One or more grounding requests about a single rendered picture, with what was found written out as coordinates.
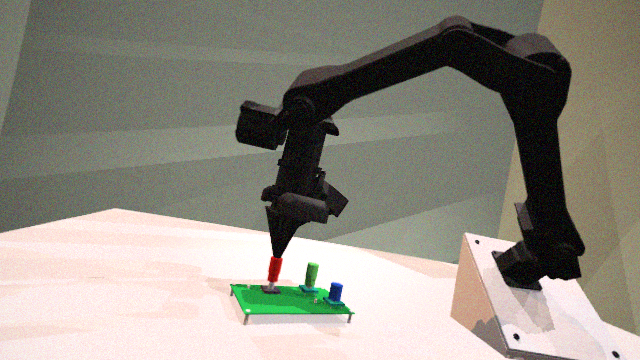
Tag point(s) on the green circuit board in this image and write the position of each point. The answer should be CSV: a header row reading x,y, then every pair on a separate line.
x,y
305,299

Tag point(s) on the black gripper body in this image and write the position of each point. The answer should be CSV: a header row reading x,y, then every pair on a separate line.
x,y
291,193

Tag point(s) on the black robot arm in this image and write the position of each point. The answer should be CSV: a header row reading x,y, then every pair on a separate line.
x,y
533,79

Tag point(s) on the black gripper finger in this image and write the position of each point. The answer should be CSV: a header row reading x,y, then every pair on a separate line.
x,y
268,217
282,231

